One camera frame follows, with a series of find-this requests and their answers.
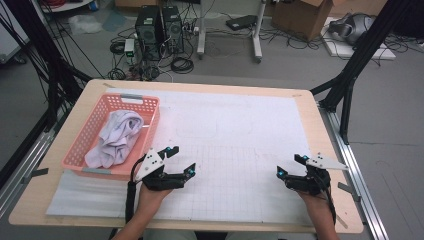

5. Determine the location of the wide black computer tower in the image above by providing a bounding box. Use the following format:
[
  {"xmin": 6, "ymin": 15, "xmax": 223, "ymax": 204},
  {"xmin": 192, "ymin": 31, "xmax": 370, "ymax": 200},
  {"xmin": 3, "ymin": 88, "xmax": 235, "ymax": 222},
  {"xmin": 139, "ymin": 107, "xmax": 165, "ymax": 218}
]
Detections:
[{"xmin": 134, "ymin": 4, "xmax": 164, "ymax": 63}]

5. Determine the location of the black metal frame post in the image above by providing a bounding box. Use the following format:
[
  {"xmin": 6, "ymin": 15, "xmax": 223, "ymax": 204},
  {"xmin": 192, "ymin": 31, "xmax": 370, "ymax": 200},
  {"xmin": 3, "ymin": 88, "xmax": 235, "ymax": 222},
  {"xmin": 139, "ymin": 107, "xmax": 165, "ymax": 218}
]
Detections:
[
  {"xmin": 0, "ymin": 0, "xmax": 94, "ymax": 189},
  {"xmin": 309, "ymin": 0, "xmax": 413, "ymax": 146}
]

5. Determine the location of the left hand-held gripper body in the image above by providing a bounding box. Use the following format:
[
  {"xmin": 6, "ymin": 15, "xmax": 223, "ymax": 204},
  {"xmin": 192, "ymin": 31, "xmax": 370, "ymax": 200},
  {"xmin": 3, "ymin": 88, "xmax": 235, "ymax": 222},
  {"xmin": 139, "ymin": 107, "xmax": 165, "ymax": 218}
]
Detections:
[{"xmin": 134, "ymin": 148, "xmax": 188, "ymax": 192}]

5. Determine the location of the black flat box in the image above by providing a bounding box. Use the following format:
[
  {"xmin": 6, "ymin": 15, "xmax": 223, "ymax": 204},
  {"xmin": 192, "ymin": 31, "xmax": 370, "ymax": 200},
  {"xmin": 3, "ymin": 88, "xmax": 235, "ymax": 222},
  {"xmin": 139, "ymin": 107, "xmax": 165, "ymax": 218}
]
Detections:
[{"xmin": 225, "ymin": 14, "xmax": 258, "ymax": 32}]

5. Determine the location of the grey rounded device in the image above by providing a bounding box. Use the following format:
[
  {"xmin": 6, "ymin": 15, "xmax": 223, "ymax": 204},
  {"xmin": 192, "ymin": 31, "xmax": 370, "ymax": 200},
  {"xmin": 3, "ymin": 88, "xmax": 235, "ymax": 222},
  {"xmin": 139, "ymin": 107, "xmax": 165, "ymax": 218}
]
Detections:
[{"xmin": 328, "ymin": 12, "xmax": 376, "ymax": 46}]

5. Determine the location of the white grid mat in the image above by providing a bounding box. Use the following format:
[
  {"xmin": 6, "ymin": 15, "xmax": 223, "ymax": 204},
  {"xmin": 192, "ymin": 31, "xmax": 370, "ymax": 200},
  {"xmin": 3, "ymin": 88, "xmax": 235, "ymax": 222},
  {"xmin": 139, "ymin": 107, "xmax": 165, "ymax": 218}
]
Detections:
[{"xmin": 99, "ymin": 87, "xmax": 316, "ymax": 226}]

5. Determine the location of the person's left hand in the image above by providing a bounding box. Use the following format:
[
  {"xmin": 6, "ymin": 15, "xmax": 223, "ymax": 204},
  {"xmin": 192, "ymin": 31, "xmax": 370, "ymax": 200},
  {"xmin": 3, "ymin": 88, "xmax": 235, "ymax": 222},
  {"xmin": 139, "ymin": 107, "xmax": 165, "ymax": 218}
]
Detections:
[{"xmin": 137, "ymin": 182, "xmax": 174, "ymax": 218}]

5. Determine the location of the clear plastic bag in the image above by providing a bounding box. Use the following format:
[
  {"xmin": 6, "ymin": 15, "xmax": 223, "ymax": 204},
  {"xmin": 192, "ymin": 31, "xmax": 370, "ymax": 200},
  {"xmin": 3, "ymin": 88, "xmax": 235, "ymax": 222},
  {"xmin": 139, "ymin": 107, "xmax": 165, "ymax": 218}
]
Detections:
[{"xmin": 68, "ymin": 13, "xmax": 103, "ymax": 36}]

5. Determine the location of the small black cable coil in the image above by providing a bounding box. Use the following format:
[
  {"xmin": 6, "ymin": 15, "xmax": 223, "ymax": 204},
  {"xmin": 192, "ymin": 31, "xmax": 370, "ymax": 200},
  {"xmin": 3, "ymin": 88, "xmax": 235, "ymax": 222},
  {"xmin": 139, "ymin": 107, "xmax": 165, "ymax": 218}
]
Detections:
[{"xmin": 109, "ymin": 41, "xmax": 126, "ymax": 56}]

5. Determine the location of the lilac patterned towel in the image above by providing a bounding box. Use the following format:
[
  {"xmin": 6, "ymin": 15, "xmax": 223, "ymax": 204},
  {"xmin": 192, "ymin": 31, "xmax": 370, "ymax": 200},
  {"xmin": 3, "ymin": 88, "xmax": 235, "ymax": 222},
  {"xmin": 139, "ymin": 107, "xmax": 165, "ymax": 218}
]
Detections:
[{"xmin": 84, "ymin": 109, "xmax": 145, "ymax": 169}]

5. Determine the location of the teal plastic sheet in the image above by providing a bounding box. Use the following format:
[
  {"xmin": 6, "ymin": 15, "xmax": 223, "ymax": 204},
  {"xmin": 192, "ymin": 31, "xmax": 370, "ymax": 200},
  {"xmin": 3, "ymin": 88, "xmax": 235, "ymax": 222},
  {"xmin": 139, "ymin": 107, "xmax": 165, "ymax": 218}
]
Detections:
[{"xmin": 101, "ymin": 9, "xmax": 128, "ymax": 33}]

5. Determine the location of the white round table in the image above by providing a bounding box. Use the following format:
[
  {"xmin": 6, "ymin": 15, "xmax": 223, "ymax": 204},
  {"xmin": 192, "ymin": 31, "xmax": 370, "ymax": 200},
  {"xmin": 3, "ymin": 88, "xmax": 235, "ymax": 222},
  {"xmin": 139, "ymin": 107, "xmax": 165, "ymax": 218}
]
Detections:
[{"xmin": 39, "ymin": 0, "xmax": 96, "ymax": 14}]

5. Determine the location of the pink plastic basket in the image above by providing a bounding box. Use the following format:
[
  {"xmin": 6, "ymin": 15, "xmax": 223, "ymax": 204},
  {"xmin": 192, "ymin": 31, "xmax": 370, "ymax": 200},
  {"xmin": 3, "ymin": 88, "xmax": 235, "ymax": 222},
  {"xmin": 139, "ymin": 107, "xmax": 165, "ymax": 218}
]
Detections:
[{"xmin": 60, "ymin": 93, "xmax": 161, "ymax": 183}]

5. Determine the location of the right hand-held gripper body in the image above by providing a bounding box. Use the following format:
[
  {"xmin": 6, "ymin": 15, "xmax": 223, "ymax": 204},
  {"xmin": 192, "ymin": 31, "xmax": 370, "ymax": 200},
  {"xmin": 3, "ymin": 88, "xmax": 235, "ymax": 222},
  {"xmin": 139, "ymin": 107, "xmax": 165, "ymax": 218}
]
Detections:
[{"xmin": 284, "ymin": 152, "xmax": 350, "ymax": 196}]

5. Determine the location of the large black cable coil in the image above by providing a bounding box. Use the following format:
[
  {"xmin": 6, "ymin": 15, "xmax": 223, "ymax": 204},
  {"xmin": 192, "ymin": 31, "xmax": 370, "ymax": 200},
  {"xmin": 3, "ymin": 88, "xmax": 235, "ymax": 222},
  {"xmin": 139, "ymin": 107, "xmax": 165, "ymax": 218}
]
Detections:
[{"xmin": 170, "ymin": 56, "xmax": 195, "ymax": 75}]

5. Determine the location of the white power adapter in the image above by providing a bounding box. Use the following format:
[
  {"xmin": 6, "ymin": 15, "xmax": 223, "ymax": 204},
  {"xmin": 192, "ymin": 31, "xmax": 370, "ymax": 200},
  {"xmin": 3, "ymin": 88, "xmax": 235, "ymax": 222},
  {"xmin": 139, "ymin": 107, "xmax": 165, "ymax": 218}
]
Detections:
[{"xmin": 123, "ymin": 38, "xmax": 136, "ymax": 64}]

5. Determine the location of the aluminium rail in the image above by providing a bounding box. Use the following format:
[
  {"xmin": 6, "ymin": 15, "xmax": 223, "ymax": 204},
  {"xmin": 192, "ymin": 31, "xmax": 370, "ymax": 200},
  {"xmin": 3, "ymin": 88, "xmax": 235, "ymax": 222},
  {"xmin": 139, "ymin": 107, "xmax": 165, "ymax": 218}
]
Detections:
[
  {"xmin": 318, "ymin": 103, "xmax": 390, "ymax": 240},
  {"xmin": 0, "ymin": 109, "xmax": 66, "ymax": 219}
]

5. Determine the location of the person's right hand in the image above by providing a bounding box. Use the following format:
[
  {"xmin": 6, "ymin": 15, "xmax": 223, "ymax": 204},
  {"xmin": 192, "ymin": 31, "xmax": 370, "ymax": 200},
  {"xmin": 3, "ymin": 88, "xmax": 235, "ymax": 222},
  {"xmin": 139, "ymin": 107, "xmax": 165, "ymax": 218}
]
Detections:
[{"xmin": 295, "ymin": 189, "xmax": 335, "ymax": 219}]

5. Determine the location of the tangle of black floor cables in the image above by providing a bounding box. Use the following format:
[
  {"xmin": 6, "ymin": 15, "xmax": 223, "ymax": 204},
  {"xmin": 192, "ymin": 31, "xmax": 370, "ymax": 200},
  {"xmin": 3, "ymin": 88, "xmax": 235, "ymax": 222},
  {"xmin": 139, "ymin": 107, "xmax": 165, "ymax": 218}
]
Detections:
[{"xmin": 213, "ymin": 13, "xmax": 424, "ymax": 68}]

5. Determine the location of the white floor board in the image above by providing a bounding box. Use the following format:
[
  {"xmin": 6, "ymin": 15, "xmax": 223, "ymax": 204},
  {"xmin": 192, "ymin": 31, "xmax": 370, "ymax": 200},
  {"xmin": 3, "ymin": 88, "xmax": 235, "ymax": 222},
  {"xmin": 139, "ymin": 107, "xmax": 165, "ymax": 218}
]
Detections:
[{"xmin": 320, "ymin": 16, "xmax": 397, "ymax": 62}]

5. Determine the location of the white foam sheet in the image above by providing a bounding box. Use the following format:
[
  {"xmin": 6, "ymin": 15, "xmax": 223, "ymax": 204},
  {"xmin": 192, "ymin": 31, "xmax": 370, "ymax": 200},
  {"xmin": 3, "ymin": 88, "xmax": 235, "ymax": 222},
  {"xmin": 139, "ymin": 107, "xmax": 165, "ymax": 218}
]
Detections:
[{"xmin": 45, "ymin": 169, "xmax": 129, "ymax": 218}]

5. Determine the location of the open cardboard box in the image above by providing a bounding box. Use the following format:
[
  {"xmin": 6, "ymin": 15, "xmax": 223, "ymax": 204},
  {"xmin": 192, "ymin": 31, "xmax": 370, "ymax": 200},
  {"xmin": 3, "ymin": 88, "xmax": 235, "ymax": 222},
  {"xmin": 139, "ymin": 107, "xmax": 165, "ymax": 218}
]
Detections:
[{"xmin": 270, "ymin": 0, "xmax": 334, "ymax": 43}]

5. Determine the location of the narrow black computer tower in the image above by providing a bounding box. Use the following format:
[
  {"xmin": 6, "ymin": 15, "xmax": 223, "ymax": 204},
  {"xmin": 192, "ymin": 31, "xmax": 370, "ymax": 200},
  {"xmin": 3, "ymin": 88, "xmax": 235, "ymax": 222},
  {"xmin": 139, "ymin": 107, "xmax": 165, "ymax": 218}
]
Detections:
[{"xmin": 161, "ymin": 5, "xmax": 185, "ymax": 56}]

